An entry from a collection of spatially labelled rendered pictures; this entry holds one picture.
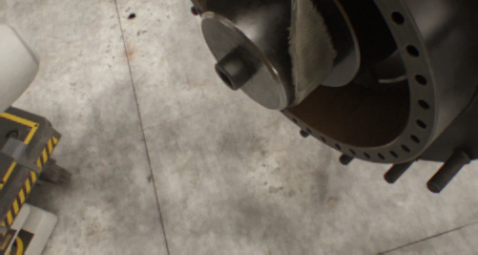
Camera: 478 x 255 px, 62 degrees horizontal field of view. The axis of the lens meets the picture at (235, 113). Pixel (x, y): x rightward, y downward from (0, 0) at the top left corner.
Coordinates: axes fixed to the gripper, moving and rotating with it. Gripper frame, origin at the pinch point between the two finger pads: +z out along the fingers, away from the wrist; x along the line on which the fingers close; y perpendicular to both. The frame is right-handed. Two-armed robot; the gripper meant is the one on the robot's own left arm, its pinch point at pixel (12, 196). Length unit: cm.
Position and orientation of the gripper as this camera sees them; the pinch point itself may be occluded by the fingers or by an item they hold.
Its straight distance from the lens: 97.0
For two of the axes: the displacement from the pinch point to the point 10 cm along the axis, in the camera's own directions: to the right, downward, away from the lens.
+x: 3.4, -8.7, 3.6
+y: 9.4, 2.7, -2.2
